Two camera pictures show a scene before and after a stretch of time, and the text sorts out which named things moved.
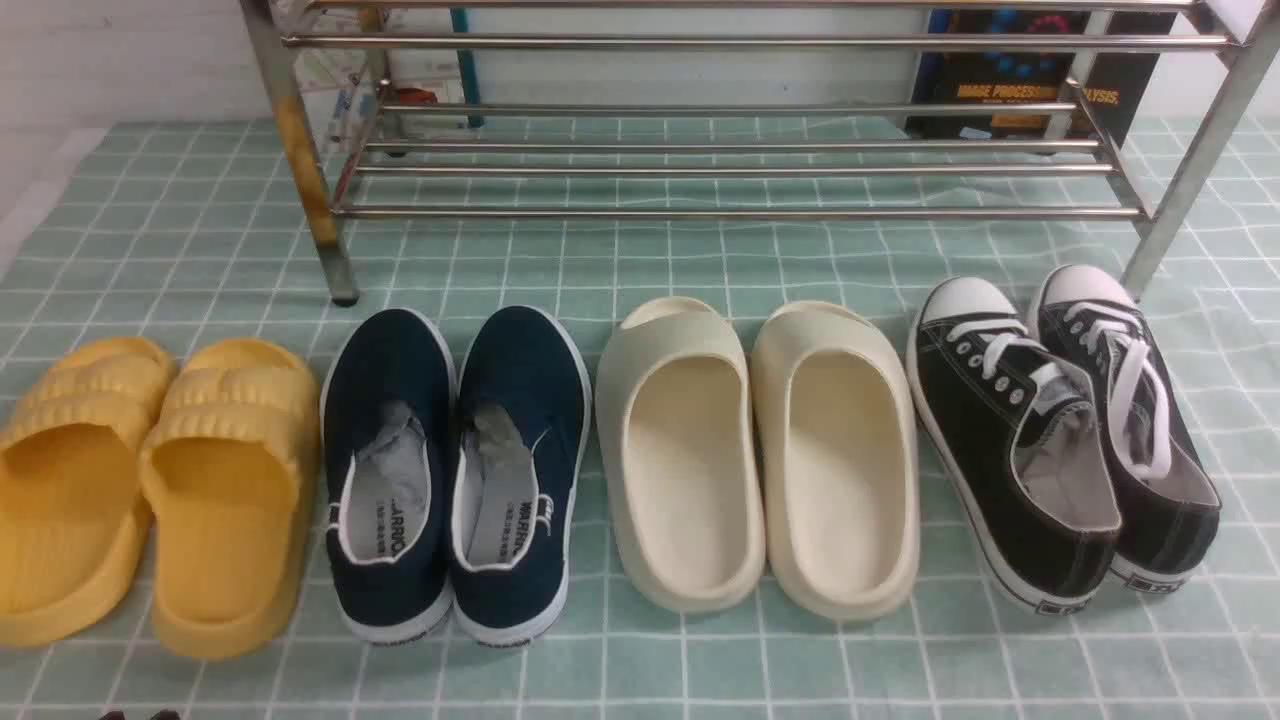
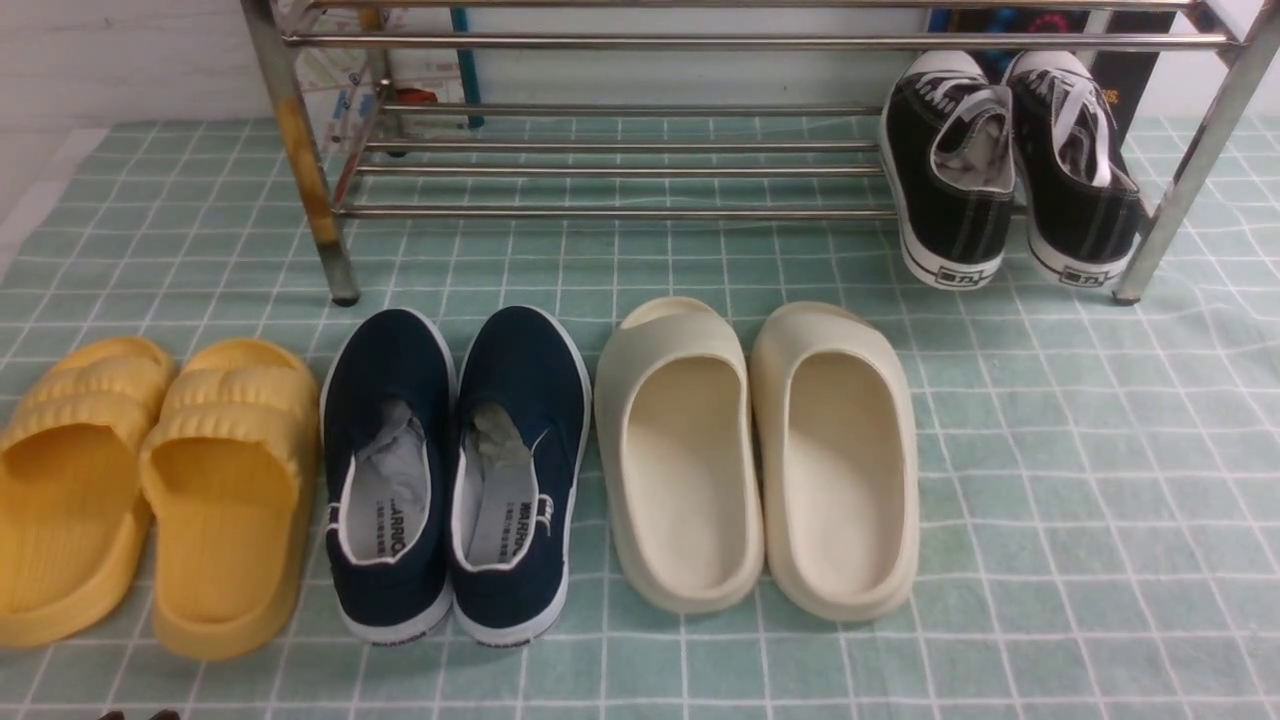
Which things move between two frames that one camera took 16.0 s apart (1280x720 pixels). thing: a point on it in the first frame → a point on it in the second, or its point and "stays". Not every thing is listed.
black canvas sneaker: x=1167 y=492 → x=1081 y=210
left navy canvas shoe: x=389 y=420 stays
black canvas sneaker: x=1016 y=432 → x=947 y=147
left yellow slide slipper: x=73 y=514 stays
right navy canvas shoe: x=520 y=443 stays
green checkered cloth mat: x=181 y=231 stays
